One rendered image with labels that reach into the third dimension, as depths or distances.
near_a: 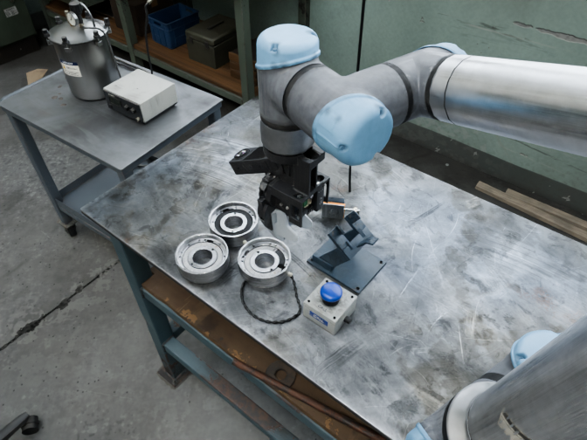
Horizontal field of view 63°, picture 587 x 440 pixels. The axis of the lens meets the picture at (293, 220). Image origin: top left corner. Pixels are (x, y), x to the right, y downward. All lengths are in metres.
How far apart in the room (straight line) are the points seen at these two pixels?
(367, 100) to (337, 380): 0.50
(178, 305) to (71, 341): 0.79
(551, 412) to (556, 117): 0.24
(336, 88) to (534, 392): 0.34
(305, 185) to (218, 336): 0.61
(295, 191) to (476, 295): 0.46
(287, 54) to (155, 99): 1.08
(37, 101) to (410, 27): 1.61
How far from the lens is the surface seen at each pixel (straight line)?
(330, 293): 0.84
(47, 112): 1.80
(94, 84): 1.75
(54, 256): 2.27
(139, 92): 1.63
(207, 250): 0.98
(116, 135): 1.60
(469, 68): 0.54
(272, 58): 0.57
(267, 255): 0.96
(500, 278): 1.04
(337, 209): 1.04
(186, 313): 1.23
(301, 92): 0.54
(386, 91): 0.54
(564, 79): 0.49
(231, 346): 1.17
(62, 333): 2.00
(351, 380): 0.85
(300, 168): 0.65
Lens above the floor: 1.56
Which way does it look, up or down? 46 degrees down
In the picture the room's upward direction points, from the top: straight up
